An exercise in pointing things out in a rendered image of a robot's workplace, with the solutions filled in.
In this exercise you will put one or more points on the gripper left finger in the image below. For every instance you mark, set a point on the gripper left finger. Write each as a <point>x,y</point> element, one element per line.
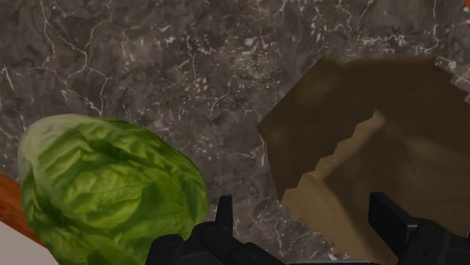
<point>220,242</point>

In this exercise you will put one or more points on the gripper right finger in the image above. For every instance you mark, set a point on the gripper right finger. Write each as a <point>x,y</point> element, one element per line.
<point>415,235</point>

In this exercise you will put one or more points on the brown paper bag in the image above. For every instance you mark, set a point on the brown paper bag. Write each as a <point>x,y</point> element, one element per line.
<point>385,146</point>

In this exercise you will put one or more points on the green lettuce head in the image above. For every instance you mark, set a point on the green lettuce head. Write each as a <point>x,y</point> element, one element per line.
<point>110,190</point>

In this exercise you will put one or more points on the orange thing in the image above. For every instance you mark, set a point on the orange thing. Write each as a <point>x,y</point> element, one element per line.
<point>466,4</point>

